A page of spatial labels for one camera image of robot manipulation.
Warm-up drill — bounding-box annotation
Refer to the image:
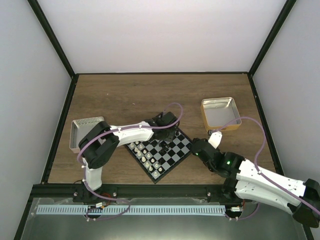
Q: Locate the gold metal tin box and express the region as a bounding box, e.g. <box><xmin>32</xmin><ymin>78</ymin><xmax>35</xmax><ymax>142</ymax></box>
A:
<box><xmin>200</xmin><ymin>97</ymin><xmax>242</xmax><ymax>133</ymax></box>

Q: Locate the black white chess board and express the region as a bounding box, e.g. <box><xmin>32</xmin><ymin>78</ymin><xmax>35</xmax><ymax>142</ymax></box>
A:
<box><xmin>124</xmin><ymin>128</ymin><xmax>192</xmax><ymax>184</ymax></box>

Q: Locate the silver pink tin lid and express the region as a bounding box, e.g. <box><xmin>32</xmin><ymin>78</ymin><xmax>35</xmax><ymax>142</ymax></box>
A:
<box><xmin>69</xmin><ymin>116</ymin><xmax>105</xmax><ymax>154</ymax></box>

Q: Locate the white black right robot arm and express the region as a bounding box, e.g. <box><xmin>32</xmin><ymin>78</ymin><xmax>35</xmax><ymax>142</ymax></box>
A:
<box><xmin>191</xmin><ymin>138</ymin><xmax>320</xmax><ymax>228</ymax></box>

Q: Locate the black aluminium frame rail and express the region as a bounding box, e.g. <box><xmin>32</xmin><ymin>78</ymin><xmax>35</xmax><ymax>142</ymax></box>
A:
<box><xmin>30</xmin><ymin>183</ymin><xmax>241</xmax><ymax>203</ymax></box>

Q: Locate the pile of black chess pieces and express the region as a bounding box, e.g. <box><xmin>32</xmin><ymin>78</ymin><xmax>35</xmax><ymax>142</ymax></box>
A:
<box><xmin>159</xmin><ymin>141</ymin><xmax>169</xmax><ymax>155</ymax></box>

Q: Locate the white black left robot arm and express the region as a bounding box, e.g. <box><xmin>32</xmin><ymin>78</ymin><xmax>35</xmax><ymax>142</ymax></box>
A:
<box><xmin>77</xmin><ymin>112</ymin><xmax>181</xmax><ymax>202</ymax></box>

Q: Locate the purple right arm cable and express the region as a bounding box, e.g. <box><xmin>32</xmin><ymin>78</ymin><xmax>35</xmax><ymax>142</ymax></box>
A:
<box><xmin>212</xmin><ymin>116</ymin><xmax>320</xmax><ymax>221</ymax></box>

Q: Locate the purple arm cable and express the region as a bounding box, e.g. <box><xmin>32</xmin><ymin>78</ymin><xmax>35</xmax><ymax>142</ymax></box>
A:
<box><xmin>212</xmin><ymin>116</ymin><xmax>320</xmax><ymax>221</ymax></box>
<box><xmin>76</xmin><ymin>102</ymin><xmax>185</xmax><ymax>222</ymax></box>

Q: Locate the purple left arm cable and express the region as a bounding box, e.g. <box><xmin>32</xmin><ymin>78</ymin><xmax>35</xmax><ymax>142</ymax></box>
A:
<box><xmin>76</xmin><ymin>102</ymin><xmax>185</xmax><ymax>222</ymax></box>

